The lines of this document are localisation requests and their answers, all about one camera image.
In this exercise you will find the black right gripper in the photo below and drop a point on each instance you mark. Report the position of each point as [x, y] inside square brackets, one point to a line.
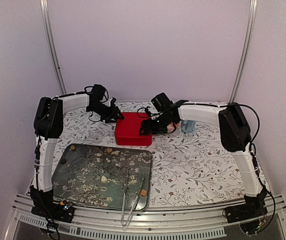
[150, 129]

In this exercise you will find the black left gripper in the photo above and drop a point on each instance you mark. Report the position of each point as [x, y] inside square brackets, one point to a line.
[113, 114]

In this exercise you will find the red box lid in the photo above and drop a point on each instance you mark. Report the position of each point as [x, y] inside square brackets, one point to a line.
[127, 131]

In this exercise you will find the silver tongs white handle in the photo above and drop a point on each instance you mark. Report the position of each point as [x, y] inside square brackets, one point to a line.
[130, 199]

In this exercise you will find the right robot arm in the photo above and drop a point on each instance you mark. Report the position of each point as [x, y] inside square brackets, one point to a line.
[234, 130]

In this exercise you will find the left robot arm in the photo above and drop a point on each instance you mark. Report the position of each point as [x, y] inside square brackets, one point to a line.
[49, 124]

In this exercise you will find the white teardrop chocolate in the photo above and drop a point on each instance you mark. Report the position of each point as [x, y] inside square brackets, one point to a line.
[104, 179]

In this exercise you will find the caramel square chocolate right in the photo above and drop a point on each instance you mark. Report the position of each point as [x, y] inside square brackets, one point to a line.
[143, 193]

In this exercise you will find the red patterned small bowl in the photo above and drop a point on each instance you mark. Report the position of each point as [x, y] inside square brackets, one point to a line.
[172, 127]

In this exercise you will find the light blue mug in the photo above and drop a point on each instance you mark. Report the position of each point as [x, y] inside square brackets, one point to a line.
[187, 126]

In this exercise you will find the blue floral glass tray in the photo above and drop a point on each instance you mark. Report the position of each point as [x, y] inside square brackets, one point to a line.
[79, 179]

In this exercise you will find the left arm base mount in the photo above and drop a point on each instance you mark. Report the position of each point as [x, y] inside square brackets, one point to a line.
[62, 212]

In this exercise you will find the aluminium front rail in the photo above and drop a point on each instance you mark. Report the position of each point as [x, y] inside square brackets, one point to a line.
[203, 222]

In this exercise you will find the left aluminium post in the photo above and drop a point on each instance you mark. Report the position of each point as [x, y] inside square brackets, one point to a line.
[51, 45]

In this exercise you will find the aluminium post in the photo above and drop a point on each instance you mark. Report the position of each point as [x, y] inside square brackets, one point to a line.
[253, 4]
[51, 45]

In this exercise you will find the right aluminium post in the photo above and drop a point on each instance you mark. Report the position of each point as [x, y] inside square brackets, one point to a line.
[253, 4]

